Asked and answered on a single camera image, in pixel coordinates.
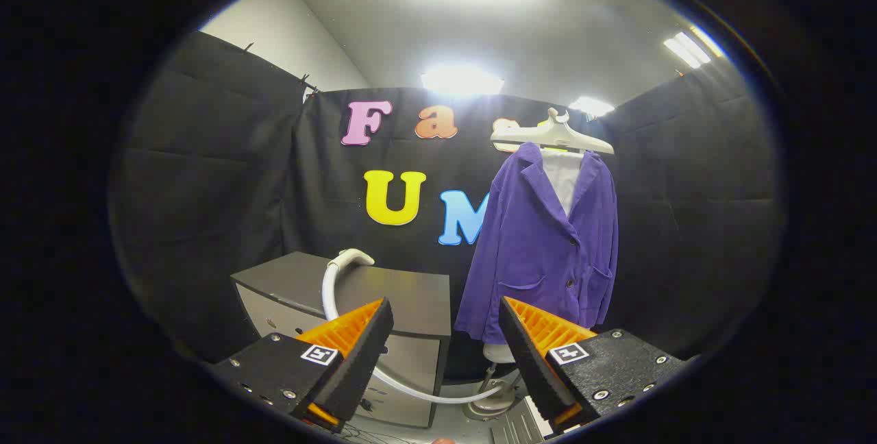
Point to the white inner cloth panel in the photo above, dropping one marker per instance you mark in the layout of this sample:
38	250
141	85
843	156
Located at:
563	177

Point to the double strip ceiling light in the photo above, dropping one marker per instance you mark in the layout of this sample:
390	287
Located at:
687	50

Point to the white clothes hanger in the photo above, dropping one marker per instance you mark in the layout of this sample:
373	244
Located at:
551	134

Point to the grey cabinet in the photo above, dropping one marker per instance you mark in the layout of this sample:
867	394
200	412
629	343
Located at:
404	293

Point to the ceiling light panel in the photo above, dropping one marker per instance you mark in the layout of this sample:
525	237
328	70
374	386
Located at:
590	106
462	81

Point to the grey garment steamer base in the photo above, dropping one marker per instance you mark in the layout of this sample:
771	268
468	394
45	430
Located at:
490	406

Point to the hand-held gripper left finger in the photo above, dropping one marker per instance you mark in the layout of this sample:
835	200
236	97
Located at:
356	362

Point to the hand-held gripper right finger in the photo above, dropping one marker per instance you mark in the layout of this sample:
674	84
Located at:
531	362

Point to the grey ribbed floor plate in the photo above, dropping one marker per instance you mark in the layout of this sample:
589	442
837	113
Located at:
517	427

